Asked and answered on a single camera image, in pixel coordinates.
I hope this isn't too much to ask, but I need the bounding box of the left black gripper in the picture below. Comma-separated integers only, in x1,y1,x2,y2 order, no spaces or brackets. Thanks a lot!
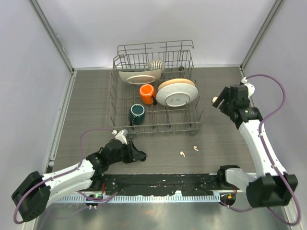
108,139,144,164

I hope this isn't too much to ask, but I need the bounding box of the striped grey white cup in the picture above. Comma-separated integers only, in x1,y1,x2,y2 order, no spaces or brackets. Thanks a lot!
144,59,165,73

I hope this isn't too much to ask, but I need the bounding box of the dark green ceramic mug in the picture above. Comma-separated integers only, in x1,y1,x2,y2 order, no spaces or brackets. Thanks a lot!
128,103,146,126

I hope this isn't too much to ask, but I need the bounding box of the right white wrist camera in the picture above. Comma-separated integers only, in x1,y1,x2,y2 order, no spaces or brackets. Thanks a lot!
240,77,255,98

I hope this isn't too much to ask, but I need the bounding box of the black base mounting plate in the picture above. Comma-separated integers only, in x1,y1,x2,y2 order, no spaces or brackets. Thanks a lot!
100,173,235,196

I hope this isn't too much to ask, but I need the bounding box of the beige ceramic plate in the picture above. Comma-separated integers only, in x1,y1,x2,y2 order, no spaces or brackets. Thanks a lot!
158,78,195,91

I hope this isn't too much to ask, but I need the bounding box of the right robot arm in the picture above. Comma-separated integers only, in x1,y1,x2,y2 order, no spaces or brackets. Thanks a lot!
213,83,298,208

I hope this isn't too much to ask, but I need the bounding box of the orange ceramic mug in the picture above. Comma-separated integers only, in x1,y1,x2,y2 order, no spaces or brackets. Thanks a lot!
139,84,157,105

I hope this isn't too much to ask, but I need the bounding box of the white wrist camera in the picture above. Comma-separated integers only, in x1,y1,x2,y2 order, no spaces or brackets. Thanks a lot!
112,129,129,145
240,77,255,98

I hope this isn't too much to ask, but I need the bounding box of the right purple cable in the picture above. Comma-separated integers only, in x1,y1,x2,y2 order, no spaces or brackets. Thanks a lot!
219,73,302,226

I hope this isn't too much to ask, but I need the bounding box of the white plate with foot ring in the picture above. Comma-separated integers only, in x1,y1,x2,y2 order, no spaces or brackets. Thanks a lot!
156,83,199,107

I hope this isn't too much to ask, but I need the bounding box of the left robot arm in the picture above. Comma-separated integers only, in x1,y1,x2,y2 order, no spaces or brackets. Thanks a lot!
12,139,147,224

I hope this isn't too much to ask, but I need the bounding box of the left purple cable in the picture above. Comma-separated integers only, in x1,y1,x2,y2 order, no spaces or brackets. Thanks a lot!
13,128,118,225

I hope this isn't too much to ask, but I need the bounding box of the cream oval dish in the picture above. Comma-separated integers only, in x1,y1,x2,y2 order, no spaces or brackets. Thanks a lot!
118,69,161,85

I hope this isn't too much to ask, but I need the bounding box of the purple cable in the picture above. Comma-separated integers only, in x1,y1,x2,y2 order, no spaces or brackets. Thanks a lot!
13,128,118,225
219,73,302,226

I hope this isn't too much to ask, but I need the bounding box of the grey wire dish rack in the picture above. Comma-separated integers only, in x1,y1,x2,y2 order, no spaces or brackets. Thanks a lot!
109,40,202,137

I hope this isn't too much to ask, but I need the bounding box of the white perforated cable rail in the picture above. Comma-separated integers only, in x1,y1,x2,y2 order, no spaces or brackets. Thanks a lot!
56,192,221,204

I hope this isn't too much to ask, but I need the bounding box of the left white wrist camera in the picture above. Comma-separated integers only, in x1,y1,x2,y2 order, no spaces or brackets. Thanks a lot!
112,129,129,145

